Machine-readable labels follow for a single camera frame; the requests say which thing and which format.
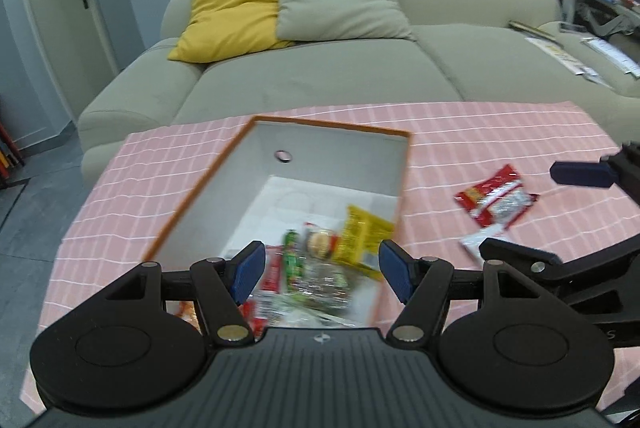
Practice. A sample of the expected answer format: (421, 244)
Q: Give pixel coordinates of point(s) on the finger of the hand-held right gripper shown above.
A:
(515, 250)
(580, 173)

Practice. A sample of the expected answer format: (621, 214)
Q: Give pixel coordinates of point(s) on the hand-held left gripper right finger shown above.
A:
(395, 268)

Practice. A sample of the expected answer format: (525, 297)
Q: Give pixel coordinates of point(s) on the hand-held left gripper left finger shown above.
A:
(250, 270)

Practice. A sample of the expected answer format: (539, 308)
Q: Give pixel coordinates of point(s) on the white packet with orange sticks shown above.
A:
(475, 243)

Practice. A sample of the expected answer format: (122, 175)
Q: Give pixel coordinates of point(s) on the green snack packet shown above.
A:
(292, 258)

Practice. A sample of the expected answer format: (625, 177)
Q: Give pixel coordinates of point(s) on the yellow snack packet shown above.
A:
(362, 233)

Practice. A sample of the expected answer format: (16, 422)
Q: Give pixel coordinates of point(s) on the red and silver snack packet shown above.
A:
(492, 198)

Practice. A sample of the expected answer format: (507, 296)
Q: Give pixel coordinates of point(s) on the clear packet with green filling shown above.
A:
(322, 283)

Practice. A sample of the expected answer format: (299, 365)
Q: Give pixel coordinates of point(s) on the clear bag of cookies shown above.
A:
(320, 243)

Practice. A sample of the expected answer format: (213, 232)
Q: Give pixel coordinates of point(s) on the orange cardboard box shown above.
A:
(325, 148)

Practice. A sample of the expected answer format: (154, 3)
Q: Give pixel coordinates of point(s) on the pink checkered tablecloth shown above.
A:
(475, 133)

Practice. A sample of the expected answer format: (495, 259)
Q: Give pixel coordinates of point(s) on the printed paper sheet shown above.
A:
(555, 56)
(612, 56)

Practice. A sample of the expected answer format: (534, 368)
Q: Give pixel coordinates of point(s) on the dark book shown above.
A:
(532, 31)

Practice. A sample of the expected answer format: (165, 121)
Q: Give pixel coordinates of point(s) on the beige sofa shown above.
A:
(350, 73)

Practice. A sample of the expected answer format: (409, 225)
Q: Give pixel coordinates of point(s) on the yellow pillow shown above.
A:
(230, 13)

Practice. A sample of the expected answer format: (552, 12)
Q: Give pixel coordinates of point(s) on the red and yellow sticks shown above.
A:
(10, 153)

